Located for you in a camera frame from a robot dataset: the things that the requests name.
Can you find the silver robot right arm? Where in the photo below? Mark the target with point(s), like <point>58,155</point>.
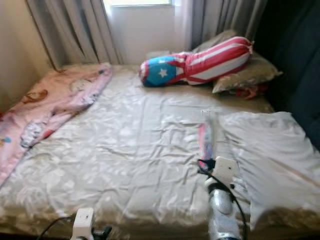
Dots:
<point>222,210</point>

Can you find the pale grey plain pillow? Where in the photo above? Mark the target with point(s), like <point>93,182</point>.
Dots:
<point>275,160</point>

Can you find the red patterned cloth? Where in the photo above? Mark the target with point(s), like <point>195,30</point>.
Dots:
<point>250,91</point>

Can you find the grey floral pillow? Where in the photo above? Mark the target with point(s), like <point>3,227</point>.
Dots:
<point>255,74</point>
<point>215,40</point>

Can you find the flag print bolster pillow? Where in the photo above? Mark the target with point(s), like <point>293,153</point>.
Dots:
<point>210,61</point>

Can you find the pink cartoon print blanket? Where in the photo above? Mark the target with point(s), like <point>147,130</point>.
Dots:
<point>50,105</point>

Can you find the grey curtain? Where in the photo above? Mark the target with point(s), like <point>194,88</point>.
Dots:
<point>225,20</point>
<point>75,30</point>

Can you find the bright window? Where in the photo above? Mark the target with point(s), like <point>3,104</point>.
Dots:
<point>137,2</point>

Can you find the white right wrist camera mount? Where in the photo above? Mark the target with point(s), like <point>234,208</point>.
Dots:
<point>226,170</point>

